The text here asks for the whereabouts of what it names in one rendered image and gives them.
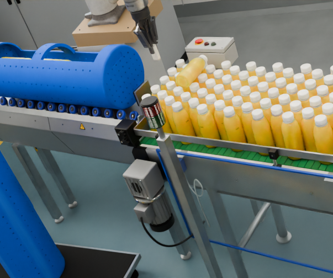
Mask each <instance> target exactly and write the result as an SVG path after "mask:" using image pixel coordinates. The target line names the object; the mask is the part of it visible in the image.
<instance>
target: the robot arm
mask: <svg viewBox="0 0 333 278"><path fill-rule="evenodd" d="M85 1H86V4H87V6H88V8H89V10H90V12H89V13H86V14H85V18H86V19H91V21H90V22H89V23H88V24H87V25H88V27H92V26H98V25H107V24H116V23H118V20H119V18H120V16H121V15H122V13H123V11H124V10H125V9H127V10H128V11H129V12H130V14H131V17H132V19H133V20H134V21H135V25H136V30H134V34H136V35H137V37H138V38H139V40H140V42H141V43H142V45H143V47H144V48H149V51H150V54H152V58H153V60H158V61H159V60H160V59H161V58H160V55H159V52H158V48H157V45H156V44H158V41H157V40H158V34H157V29H156V23H155V16H150V10H149V8H148V3H149V2H148V0H123V1H124V3H125V5H121V6H119V5H118V4H117V1H118V0H85Z"/></svg>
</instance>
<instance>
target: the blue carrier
mask: <svg viewBox="0 0 333 278"><path fill-rule="evenodd" d="M56 47H57V48H59V49H60V50H62V51H51V50H52V49H54V48H56ZM2 57H22V58H31V60H30V59H17V58H2ZM45 58H50V59H62V60H70V61H55V60H44V59H45ZM144 77H145V75H144V66H143V63H142V60H141V57H140V56H139V54H138V53H137V51H136V50H135V49H134V48H132V47H131V46H129V45H116V44H112V45H108V46H106V47H104V48H103V49H102V50H101V51H100V52H79V51H75V50H74V49H73V48H72V47H70V46H68V45H66V44H59V43H49V44H45V45H43V46H41V47H40V48H38V49H37V50H22V49H21V48H20V47H19V46H17V45H15V44H13V43H10V42H0V97H7V98H17V99H28V100H37V101H48V102H53V103H64V104H73V105H84V106H94V107H100V108H110V109H120V110H123V109H127V108H129V107H131V106H132V105H134V104H135V103H136V100H135V97H134V95H133V92H134V91H135V90H136V89H137V87H138V86H139V85H140V84H141V83H142V82H144Z"/></svg>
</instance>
